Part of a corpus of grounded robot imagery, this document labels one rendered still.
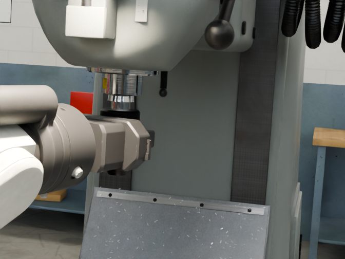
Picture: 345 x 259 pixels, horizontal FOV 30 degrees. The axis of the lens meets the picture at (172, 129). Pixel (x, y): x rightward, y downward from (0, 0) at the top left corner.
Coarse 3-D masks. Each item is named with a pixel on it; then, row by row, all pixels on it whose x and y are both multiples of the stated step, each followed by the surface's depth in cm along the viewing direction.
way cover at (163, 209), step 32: (96, 192) 116; (128, 192) 115; (96, 224) 114; (128, 224) 113; (160, 224) 112; (192, 224) 111; (224, 224) 110; (256, 224) 109; (96, 256) 112; (128, 256) 111; (160, 256) 110; (192, 256) 109; (224, 256) 108; (256, 256) 107
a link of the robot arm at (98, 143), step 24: (72, 120) 62; (96, 120) 70; (120, 120) 69; (72, 144) 61; (96, 144) 66; (120, 144) 68; (144, 144) 69; (72, 168) 61; (96, 168) 66; (120, 168) 70; (48, 192) 62
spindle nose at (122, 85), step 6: (102, 78) 74; (108, 78) 73; (114, 78) 73; (120, 78) 73; (126, 78) 73; (132, 78) 73; (138, 78) 74; (102, 84) 74; (108, 84) 73; (114, 84) 73; (120, 84) 73; (126, 84) 73; (132, 84) 73; (138, 84) 74; (102, 90) 74; (108, 90) 73; (114, 90) 73; (120, 90) 73; (126, 90) 73; (132, 90) 73; (138, 90) 74
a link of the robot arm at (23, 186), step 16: (0, 160) 52; (16, 160) 52; (32, 160) 53; (0, 176) 51; (16, 176) 52; (32, 176) 54; (0, 192) 51; (16, 192) 53; (32, 192) 55; (0, 208) 52; (16, 208) 54; (0, 224) 54
